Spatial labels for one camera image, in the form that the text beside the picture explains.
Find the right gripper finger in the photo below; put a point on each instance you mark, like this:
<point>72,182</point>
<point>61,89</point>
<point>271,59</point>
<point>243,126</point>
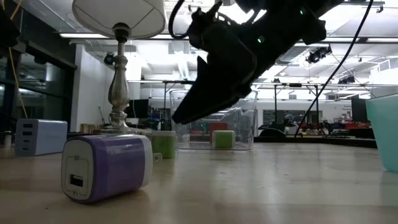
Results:
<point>211,96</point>

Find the red wall charger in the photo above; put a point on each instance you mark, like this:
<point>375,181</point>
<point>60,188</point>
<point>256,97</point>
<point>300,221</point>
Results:
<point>217,126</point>

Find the green white USB wall charger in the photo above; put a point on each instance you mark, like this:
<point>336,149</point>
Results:
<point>224,140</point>
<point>164,146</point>

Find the purple white USB wall charger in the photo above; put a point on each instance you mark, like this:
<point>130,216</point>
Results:
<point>115,168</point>

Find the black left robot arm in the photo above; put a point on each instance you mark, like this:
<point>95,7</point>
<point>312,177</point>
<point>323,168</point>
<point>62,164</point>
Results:
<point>7,31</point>

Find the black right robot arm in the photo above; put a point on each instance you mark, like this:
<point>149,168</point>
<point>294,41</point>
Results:
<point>286,31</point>

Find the clear plastic bin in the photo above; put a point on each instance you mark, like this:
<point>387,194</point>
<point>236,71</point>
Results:
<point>245,137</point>

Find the black domed object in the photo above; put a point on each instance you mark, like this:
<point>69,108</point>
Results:
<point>272,133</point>

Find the black computer monitor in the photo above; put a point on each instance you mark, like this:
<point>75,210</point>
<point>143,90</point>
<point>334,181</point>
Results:
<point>136,109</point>
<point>359,110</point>

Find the white shade silver table lamp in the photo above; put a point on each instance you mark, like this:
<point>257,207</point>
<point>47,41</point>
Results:
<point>119,90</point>

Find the overhead light bar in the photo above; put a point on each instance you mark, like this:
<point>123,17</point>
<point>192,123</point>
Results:
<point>357,40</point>

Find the tan wooden blocks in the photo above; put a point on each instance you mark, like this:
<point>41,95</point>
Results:
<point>87,128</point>

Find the teal cup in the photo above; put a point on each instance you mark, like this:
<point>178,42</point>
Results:
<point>385,130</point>

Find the pale multi-port USB charger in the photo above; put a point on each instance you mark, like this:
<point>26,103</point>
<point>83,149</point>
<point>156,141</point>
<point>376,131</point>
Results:
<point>46,137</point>

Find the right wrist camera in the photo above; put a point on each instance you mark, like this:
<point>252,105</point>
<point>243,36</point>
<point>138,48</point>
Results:
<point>205,25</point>

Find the small white post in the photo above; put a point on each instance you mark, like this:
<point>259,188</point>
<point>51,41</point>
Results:
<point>7,138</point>

